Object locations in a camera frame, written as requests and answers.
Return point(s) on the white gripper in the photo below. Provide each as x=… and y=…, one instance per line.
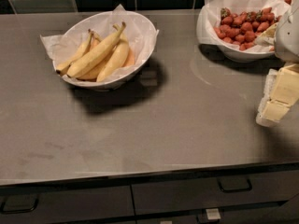
x=288, y=39

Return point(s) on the long front yellow banana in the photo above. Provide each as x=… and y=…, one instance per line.
x=88, y=61

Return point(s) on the white bowl with strawberries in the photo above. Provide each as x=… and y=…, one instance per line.
x=243, y=58

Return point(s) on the orange banana far right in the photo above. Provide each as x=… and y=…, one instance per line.
x=130, y=59

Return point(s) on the right yellow banana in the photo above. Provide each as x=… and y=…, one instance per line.
x=117, y=59

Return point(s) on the white bowl with bananas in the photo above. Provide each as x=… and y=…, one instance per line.
x=102, y=84

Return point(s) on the lower middle yellow banana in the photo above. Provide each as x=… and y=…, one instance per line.
x=92, y=74

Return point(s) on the left small yellow banana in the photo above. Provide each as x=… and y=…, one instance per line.
x=83, y=48

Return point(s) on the red strawberries pile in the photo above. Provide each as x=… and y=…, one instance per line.
x=242, y=29

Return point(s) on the white paper liner right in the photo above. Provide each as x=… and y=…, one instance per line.
x=210, y=16

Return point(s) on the white paper liner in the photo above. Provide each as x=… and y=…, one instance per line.
x=137, y=31
x=210, y=16

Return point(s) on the white paper liner left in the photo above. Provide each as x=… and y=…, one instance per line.
x=137, y=31

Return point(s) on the small white drawer label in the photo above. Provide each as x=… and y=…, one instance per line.
x=213, y=214

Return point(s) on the left drawer with handle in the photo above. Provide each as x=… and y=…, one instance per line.
x=66, y=206

